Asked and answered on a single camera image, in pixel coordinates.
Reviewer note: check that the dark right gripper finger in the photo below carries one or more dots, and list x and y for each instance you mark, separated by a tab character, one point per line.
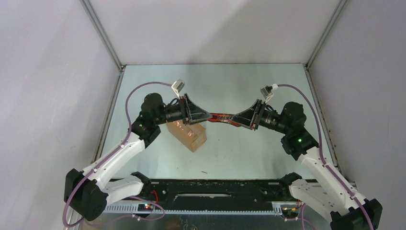
246	122
251	111

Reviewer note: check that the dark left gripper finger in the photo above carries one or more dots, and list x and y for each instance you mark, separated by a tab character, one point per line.
198	118
193	110

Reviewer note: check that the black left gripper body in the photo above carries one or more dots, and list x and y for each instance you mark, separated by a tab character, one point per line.
178	111

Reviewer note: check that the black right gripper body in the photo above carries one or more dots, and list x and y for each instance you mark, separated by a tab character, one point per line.
268	119

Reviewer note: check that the brown cardboard express box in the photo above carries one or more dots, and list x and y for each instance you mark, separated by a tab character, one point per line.
191	136

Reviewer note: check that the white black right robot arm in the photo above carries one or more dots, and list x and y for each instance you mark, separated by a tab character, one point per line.
320	168

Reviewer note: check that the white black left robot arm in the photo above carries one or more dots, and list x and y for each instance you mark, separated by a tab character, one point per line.
117	158

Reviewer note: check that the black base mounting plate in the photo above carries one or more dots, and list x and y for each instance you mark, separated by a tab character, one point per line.
219	195

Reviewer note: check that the left controller board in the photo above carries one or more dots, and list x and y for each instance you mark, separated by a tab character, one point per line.
144	207

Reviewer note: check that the controller board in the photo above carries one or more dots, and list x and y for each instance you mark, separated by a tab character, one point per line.
290	213
144	207

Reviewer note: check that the right controller board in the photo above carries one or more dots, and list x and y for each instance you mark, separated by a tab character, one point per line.
290	213

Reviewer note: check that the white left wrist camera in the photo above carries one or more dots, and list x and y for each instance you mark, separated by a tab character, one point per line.
177	86

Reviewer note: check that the aluminium frame rail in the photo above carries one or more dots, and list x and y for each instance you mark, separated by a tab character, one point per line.
343	207

